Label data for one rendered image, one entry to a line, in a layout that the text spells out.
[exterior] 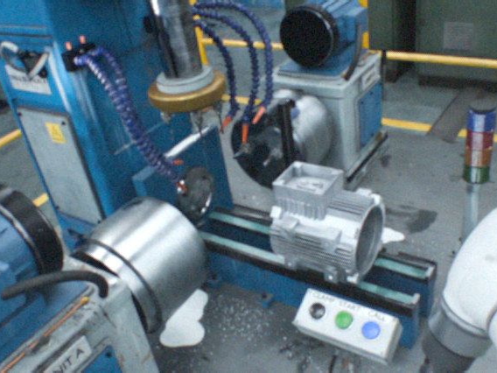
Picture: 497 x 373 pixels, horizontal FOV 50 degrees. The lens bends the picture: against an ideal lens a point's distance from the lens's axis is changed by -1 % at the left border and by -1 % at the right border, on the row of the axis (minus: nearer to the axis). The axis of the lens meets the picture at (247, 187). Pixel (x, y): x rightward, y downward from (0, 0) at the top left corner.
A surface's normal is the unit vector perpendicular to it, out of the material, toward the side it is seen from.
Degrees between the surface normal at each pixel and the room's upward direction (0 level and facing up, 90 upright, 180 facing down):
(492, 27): 90
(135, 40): 90
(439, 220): 0
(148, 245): 39
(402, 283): 90
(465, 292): 76
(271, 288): 90
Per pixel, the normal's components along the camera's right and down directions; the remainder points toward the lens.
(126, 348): 0.82, 0.19
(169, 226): 0.36, -0.56
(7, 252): 0.70, -0.14
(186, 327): -0.15, -0.84
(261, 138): -0.55, 0.51
